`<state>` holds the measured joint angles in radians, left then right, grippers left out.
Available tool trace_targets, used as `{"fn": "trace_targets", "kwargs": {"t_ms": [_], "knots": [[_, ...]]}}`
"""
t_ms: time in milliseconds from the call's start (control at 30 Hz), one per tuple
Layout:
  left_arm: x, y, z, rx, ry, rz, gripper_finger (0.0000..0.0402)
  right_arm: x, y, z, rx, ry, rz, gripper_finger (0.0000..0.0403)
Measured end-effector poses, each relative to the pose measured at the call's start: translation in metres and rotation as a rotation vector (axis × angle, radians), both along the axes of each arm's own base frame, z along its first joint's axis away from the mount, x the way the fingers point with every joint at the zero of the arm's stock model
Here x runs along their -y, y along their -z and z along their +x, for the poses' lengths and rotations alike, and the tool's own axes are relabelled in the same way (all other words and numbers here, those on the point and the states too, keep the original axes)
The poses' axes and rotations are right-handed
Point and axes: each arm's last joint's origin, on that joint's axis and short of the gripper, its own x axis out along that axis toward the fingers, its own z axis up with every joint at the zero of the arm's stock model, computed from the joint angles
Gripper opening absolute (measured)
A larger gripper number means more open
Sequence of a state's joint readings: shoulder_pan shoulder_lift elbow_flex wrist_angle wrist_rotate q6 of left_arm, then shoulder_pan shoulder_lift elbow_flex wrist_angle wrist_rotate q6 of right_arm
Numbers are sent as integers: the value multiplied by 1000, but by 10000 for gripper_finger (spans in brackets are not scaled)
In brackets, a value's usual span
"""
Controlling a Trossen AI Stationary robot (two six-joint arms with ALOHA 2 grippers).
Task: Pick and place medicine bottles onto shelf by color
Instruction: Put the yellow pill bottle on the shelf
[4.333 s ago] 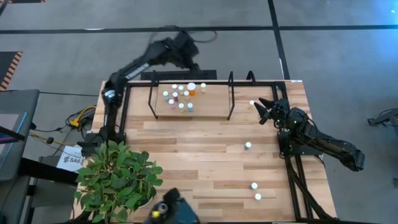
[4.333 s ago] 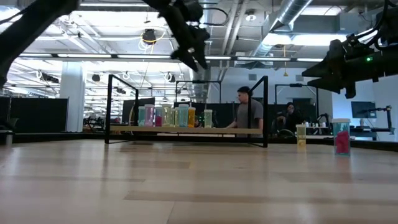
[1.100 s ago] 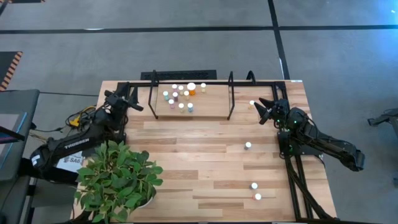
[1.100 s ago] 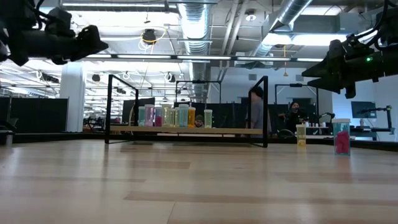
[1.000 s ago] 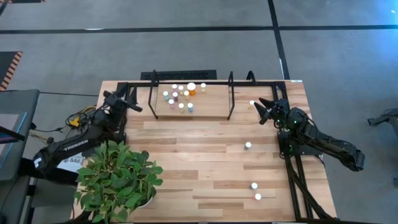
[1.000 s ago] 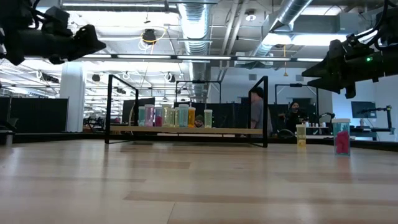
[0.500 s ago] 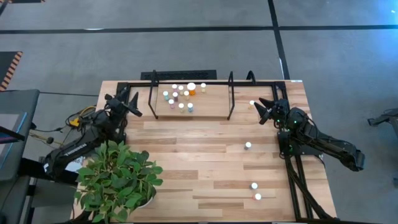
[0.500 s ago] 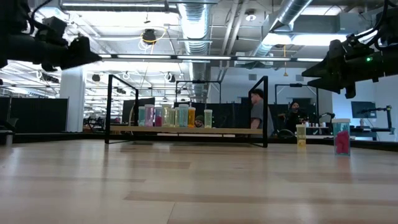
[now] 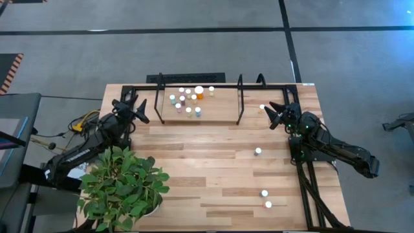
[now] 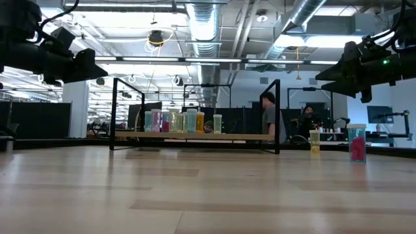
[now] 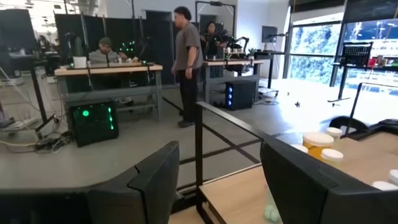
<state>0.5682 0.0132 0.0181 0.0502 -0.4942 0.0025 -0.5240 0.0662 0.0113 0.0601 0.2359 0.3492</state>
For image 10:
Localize large orange medicine bottle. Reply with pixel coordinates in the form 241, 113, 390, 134
196, 111, 205, 134

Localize yellow hanging cord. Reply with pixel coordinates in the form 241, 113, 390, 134
294, 46, 302, 81

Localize black metal table frame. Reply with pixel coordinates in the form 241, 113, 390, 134
0, 136, 416, 160

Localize pink medicine bottle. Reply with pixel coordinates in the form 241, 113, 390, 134
151, 109, 163, 133

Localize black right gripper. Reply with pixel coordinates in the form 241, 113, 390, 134
315, 31, 399, 103

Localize teal medicine bottle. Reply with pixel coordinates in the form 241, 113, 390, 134
144, 110, 153, 133

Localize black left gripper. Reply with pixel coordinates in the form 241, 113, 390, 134
0, 40, 109, 88

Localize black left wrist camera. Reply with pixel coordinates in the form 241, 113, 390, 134
50, 26, 76, 49

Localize white column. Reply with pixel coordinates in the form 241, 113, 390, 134
62, 80, 90, 139

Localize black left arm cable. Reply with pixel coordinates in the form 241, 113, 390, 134
40, 0, 81, 32

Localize silver round air duct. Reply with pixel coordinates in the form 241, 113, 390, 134
259, 0, 329, 61
185, 0, 225, 108

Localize dark monitor on arm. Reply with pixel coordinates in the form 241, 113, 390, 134
367, 105, 395, 125

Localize black desk monitors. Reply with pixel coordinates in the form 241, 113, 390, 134
127, 101, 163, 130

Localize wooden shelf black metal frame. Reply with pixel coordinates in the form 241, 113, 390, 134
109, 77, 281, 155

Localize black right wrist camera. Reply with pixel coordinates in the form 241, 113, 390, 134
361, 34, 383, 53

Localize black metal rig frame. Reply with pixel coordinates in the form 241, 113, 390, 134
287, 86, 335, 131
183, 83, 233, 110

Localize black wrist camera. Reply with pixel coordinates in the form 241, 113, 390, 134
50, 26, 76, 49
361, 34, 383, 53

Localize black partition wall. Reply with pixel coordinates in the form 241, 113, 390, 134
0, 101, 72, 140

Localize blue bottle with red pills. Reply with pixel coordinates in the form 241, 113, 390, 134
346, 123, 367, 163
161, 112, 171, 133

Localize long ceiling light strip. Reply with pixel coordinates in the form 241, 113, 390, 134
94, 55, 339, 66

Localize black ceiling camera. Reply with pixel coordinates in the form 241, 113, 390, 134
148, 29, 165, 47

